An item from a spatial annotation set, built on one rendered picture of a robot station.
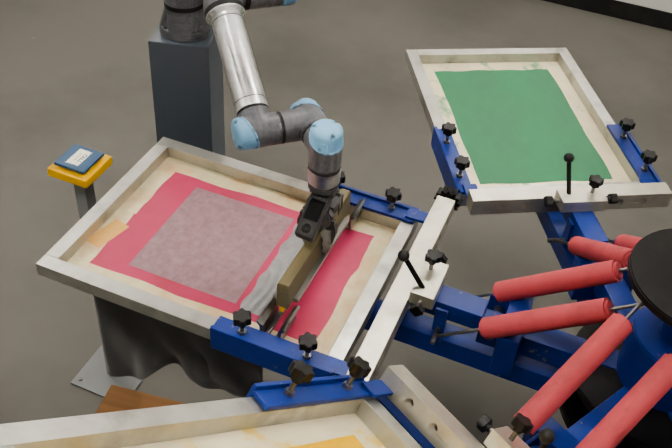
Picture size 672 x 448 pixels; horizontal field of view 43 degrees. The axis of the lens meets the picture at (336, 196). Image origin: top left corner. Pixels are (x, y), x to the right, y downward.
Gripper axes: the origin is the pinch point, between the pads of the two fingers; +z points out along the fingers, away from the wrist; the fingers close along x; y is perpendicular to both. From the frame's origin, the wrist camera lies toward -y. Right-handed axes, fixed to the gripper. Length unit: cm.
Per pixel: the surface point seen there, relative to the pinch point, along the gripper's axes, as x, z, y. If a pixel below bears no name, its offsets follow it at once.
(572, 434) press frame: -68, 2, -24
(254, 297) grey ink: 9.6, 8.4, -13.8
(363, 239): -6.6, 9.1, 17.7
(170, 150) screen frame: 56, 7, 25
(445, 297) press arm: -33.7, 0.2, -1.0
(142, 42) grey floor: 193, 106, 211
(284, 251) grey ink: 10.0, 8.6, 3.9
